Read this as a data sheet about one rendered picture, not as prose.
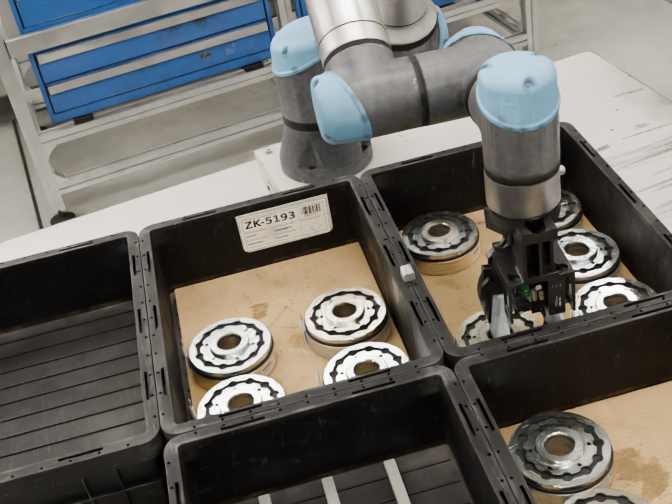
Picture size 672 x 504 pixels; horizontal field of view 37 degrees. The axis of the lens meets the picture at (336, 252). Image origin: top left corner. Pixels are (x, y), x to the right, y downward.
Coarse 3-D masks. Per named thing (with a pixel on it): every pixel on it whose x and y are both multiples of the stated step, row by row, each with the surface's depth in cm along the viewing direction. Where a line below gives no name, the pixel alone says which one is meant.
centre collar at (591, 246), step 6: (570, 240) 127; (576, 240) 127; (582, 240) 127; (588, 240) 127; (564, 246) 126; (570, 246) 127; (588, 246) 126; (594, 246) 125; (564, 252) 125; (588, 252) 125; (594, 252) 124; (570, 258) 124; (576, 258) 124; (582, 258) 124; (588, 258) 124
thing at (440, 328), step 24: (480, 144) 137; (576, 144) 134; (384, 168) 136; (408, 168) 136; (600, 168) 128; (624, 192) 123; (384, 216) 127; (648, 216) 118; (432, 312) 110; (600, 312) 106; (624, 312) 106; (504, 336) 105; (528, 336) 105; (456, 360) 104
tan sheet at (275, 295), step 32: (320, 256) 139; (352, 256) 138; (192, 288) 138; (224, 288) 136; (256, 288) 135; (288, 288) 134; (320, 288) 133; (192, 320) 132; (288, 320) 129; (288, 352) 124; (192, 384) 122; (288, 384) 119
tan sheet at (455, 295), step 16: (480, 224) 139; (480, 240) 136; (496, 240) 136; (480, 256) 133; (464, 272) 131; (480, 272) 131; (624, 272) 126; (432, 288) 130; (448, 288) 129; (464, 288) 129; (448, 304) 127; (464, 304) 126; (480, 304) 126; (448, 320) 124; (464, 320) 124
